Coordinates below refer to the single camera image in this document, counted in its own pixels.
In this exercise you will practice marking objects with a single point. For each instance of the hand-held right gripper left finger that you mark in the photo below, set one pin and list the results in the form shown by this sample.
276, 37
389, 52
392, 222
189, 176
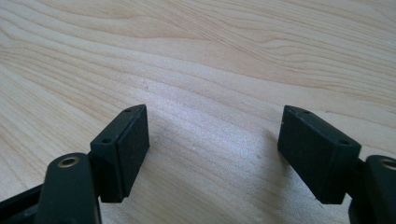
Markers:
120, 155

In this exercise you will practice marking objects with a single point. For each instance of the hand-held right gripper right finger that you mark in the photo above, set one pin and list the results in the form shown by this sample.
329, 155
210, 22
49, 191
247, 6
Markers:
317, 155

